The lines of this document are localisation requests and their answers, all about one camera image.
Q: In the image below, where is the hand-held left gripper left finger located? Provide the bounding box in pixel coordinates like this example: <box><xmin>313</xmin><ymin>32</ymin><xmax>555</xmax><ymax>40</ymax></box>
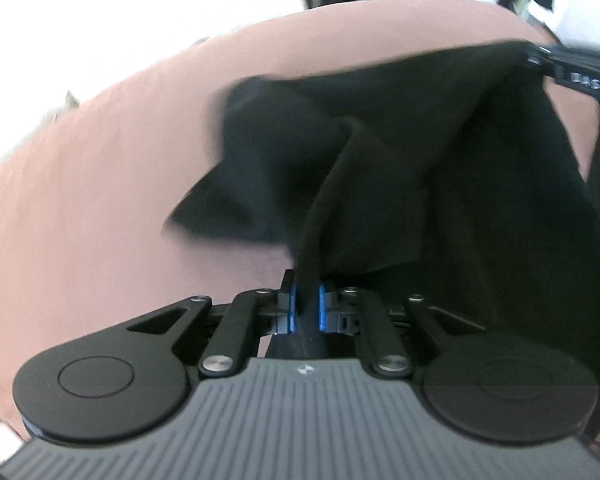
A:
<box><xmin>124</xmin><ymin>269</ymin><xmax>298</xmax><ymax>379</ymax></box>

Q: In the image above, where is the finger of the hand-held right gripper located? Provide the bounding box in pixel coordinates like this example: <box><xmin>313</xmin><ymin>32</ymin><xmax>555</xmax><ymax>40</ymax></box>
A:
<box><xmin>524</xmin><ymin>44</ymin><xmax>561</xmax><ymax>69</ymax></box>

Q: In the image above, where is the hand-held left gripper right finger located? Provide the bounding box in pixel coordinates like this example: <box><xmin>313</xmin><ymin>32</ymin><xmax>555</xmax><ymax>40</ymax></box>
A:
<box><xmin>319</xmin><ymin>283</ymin><xmax>487</xmax><ymax>379</ymax></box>

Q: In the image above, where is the black garment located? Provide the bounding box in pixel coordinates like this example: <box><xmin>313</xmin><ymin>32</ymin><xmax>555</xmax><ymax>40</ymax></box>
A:
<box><xmin>162</xmin><ymin>40</ymin><xmax>600</xmax><ymax>391</ymax></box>

